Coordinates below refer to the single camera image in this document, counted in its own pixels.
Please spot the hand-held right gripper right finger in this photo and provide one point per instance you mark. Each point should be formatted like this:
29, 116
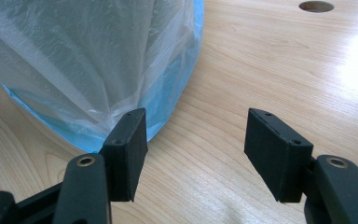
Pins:
279, 158

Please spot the white plastic bag blue edge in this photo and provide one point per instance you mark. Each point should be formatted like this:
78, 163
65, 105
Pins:
74, 46

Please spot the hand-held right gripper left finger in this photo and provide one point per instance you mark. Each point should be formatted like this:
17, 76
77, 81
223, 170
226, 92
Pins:
124, 161

